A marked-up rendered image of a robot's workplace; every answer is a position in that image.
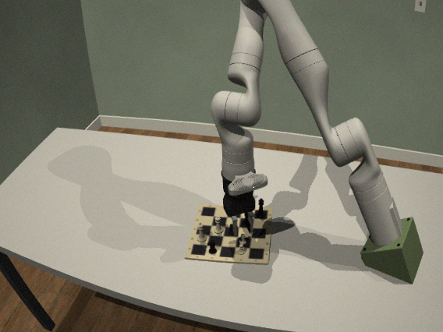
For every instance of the white chess king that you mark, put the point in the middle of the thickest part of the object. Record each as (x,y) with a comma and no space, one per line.
(201,237)

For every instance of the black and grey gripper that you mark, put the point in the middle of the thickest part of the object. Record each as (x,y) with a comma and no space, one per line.
(240,179)

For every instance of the black and cream chessboard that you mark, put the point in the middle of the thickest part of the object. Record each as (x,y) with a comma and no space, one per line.
(257,243)

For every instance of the white pawn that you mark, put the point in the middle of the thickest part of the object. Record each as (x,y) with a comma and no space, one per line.
(242,241)
(241,251)

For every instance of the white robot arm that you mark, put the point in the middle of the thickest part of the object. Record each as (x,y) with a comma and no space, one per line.
(345,143)

